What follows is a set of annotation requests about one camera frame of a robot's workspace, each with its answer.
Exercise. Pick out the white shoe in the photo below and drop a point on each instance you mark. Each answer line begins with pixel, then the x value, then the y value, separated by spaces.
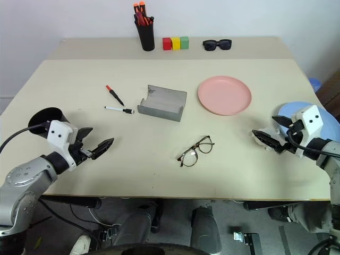
pixel 81 244

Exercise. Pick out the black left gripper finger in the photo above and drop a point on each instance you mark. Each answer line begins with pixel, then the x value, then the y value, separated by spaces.
pixel 103 147
pixel 85 132

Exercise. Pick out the yellow block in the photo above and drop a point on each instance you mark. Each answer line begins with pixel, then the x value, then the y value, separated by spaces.
pixel 175 43

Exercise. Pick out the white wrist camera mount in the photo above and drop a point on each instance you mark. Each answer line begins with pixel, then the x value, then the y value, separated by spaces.
pixel 311 117
pixel 60 133

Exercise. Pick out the dark round base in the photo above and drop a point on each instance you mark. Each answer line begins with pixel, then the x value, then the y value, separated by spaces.
pixel 148 249

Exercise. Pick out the blue plate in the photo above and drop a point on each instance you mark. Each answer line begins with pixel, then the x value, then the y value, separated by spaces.
pixel 329 125

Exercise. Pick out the white marker with black cap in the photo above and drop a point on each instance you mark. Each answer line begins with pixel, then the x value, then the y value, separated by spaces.
pixel 117 109

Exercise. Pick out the dark rounded robot leg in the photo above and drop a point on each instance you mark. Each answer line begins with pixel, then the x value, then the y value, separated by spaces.
pixel 205 228
pixel 135 225

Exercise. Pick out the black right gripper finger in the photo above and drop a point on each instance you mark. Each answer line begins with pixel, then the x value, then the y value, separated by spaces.
pixel 267 139
pixel 282 121

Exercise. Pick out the pink plate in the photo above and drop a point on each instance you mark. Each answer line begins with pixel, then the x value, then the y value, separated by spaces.
pixel 224 95

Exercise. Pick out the red-capped black pen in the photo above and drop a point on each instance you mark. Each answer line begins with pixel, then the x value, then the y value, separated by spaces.
pixel 115 95

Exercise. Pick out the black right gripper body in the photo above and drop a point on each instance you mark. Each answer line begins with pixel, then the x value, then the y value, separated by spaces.
pixel 294 127

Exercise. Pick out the brown wooden furniture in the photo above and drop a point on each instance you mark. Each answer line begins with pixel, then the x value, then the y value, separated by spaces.
pixel 330 93

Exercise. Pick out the tall black pen holder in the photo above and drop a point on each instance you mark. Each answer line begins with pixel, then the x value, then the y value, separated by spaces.
pixel 146 37

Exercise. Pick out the black metal floor bracket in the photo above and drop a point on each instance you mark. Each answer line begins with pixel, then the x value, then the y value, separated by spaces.
pixel 249 241

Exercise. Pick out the black shoe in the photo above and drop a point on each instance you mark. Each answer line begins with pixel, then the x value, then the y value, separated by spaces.
pixel 279 214

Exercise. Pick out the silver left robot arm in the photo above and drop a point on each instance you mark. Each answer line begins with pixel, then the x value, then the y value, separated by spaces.
pixel 24 180

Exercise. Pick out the grey glasses case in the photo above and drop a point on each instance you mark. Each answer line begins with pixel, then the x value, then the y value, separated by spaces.
pixel 162 105

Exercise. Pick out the tortoiseshell eyeglasses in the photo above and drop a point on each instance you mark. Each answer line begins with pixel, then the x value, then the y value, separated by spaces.
pixel 197 148

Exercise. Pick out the grey trouser leg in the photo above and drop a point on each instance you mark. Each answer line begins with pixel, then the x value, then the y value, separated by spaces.
pixel 308 217

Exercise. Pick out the black table frame bar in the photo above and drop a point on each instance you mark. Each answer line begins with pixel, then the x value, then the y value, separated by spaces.
pixel 268 205
pixel 74 202

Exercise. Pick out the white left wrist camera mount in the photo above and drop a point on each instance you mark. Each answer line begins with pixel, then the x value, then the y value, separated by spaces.
pixel 60 133

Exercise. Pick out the blue water jug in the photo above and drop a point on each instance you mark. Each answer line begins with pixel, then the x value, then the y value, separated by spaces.
pixel 315 85

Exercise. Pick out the black sunglasses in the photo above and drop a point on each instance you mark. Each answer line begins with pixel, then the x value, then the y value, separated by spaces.
pixel 211 45

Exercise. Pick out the green block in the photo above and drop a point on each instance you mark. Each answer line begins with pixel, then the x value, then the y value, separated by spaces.
pixel 184 43

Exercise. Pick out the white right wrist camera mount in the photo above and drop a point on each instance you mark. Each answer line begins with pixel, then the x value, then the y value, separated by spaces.
pixel 311 117

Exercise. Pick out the red block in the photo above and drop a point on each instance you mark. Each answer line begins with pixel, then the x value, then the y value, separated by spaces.
pixel 166 44

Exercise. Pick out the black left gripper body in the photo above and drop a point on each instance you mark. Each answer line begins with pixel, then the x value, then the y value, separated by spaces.
pixel 78 152

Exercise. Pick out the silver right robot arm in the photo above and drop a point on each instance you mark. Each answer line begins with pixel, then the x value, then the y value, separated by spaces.
pixel 332 164

